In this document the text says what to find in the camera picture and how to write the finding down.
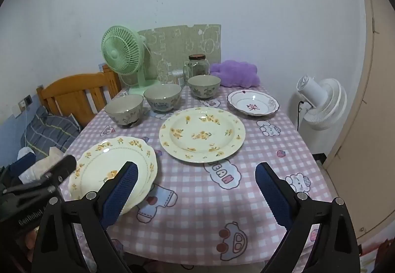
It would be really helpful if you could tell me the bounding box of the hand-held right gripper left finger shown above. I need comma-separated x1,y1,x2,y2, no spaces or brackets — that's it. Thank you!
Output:
31,161,139,273

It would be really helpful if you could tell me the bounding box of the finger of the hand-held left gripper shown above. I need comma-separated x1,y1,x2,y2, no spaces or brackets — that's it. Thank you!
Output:
43,155,77,187

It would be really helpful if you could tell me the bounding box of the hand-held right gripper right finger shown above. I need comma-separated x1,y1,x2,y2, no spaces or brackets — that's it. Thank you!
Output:
255,162,361,273

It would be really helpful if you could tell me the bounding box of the scalloped yellow-flower plate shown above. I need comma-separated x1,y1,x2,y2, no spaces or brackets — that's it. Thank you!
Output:
68,136,158,215

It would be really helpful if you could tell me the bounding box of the floral ceramic bowl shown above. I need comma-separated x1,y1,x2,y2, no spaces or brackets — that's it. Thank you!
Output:
104,94,144,129
187,75,221,99
143,84,182,112

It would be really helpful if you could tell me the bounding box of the large round yellow-flower plate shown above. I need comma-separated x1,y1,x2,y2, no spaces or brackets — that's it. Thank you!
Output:
159,107,246,164

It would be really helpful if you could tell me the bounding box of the small white red-flower plate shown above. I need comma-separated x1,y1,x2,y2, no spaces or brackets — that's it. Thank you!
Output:
227,90,280,116

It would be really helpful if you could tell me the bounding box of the peach cloth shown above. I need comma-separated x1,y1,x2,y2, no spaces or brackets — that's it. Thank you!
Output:
31,150,67,182

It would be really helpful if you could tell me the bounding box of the grey plaid pillow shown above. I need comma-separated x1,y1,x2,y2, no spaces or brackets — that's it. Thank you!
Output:
23,105,82,162

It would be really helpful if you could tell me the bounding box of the white cloth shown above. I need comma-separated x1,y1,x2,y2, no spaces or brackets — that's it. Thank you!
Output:
17,146,37,162

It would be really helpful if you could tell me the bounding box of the dark blue clothing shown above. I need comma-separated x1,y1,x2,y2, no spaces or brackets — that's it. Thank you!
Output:
0,150,38,187

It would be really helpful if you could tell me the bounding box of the pink checked cartoon tablecloth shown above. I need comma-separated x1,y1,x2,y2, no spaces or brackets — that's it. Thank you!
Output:
59,85,328,273

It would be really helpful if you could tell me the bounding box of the wooden bed headboard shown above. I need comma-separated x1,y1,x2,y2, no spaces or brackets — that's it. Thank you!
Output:
36,64,122,128

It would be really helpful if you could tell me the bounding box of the white standing fan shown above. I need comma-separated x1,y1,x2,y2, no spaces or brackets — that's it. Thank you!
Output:
288,75,348,153

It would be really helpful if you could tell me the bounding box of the purple plush toy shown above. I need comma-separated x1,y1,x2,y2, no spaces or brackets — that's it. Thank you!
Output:
210,60,260,88

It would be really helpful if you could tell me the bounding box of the green desk fan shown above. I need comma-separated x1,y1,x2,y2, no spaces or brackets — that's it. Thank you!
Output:
101,25,161,96

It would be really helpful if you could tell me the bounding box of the cotton swab box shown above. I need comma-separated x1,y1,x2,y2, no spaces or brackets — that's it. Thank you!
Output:
172,69,186,87

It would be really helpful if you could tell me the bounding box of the beige door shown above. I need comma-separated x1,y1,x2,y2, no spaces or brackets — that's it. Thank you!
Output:
321,0,395,246

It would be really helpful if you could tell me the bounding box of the glass jar with dark lid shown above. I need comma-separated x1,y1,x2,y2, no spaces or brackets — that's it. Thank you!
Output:
183,55,210,82

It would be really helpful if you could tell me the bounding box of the wall socket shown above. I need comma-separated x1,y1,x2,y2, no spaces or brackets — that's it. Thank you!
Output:
19,95,33,111

